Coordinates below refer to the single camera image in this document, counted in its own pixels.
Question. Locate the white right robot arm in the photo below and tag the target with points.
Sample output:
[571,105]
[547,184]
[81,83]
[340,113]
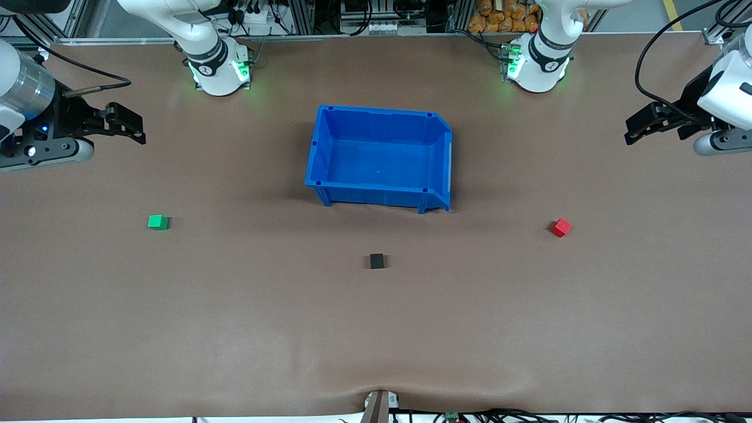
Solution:
[214,76]

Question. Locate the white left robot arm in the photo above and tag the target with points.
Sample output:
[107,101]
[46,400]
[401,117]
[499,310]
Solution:
[537,73]

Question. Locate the blue plastic storage bin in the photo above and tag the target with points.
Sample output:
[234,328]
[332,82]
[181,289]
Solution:
[382,158]

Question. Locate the brown table mat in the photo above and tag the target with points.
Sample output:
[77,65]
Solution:
[235,323]

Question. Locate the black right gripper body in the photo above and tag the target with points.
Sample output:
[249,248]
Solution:
[66,114]

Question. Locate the small black cube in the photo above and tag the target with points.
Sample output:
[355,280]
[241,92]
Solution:
[376,261]

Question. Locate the small red cube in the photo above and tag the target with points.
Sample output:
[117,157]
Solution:
[561,227]

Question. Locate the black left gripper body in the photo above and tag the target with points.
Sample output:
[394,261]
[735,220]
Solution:
[691,96]

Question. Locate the white power strip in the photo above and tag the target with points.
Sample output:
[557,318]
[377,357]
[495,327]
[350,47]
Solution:
[254,22]

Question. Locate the orange snack bags pile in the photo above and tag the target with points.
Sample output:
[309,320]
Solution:
[505,16]

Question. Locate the metal table edge clamp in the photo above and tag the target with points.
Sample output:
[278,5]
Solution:
[380,405]

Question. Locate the small green cube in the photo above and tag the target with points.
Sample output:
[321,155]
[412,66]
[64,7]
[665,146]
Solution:
[157,222]

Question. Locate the aluminium frame post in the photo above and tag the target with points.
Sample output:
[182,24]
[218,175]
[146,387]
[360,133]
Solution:
[56,20]
[722,29]

